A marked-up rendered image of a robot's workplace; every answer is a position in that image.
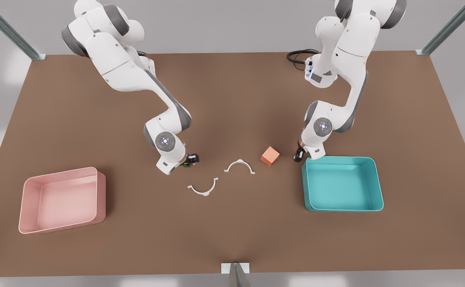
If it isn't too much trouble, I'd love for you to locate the blue storage box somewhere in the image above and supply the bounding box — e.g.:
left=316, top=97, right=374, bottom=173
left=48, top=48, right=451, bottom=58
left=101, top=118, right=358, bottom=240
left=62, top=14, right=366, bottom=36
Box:
left=301, top=156, right=384, bottom=212

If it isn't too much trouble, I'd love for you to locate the pink storage box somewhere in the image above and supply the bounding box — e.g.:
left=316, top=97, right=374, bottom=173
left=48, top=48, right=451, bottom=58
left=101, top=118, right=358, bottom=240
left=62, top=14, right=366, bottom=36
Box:
left=19, top=167, right=106, bottom=234

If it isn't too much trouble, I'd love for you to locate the orange cube block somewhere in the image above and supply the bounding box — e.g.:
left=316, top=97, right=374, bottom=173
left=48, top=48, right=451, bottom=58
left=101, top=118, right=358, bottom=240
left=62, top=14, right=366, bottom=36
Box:
left=261, top=146, right=280, bottom=167

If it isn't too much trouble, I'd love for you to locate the white curved bracket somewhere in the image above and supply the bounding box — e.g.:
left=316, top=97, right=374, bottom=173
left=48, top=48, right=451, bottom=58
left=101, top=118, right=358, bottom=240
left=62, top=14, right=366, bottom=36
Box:
left=224, top=159, right=256, bottom=175
left=187, top=177, right=219, bottom=197

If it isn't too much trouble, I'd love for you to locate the black cable loop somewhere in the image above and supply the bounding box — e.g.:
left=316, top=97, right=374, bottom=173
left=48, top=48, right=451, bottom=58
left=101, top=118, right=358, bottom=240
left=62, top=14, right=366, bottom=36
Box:
left=287, top=49, right=320, bottom=72

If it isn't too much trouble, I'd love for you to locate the silver frame post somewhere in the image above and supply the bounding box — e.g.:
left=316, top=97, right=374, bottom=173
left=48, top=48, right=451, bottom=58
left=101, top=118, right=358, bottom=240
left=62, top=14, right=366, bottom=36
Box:
left=415, top=0, right=465, bottom=55
left=221, top=262, right=251, bottom=287
left=0, top=0, right=46, bottom=61

